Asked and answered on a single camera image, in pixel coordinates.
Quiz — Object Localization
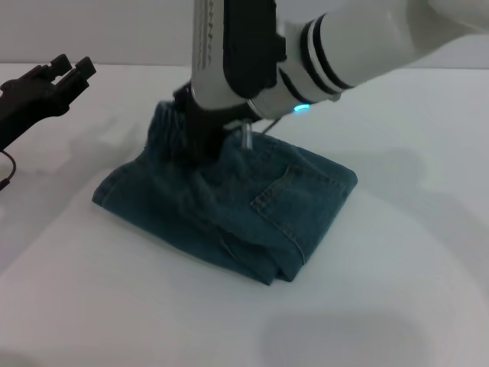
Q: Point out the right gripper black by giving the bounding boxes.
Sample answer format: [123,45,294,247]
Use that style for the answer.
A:
[173,84,232,166]

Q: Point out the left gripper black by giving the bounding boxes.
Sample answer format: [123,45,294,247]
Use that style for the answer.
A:
[0,54,97,152]

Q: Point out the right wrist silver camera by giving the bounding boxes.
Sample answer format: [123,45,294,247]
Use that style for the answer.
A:
[189,0,288,112]

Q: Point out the blue denim shorts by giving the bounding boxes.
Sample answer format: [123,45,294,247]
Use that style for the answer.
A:
[91,99,359,286]

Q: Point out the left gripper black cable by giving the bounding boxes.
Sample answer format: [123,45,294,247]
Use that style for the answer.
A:
[0,151,18,193]

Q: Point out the white table cloth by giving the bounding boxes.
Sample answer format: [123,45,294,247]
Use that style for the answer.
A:
[0,60,489,367]

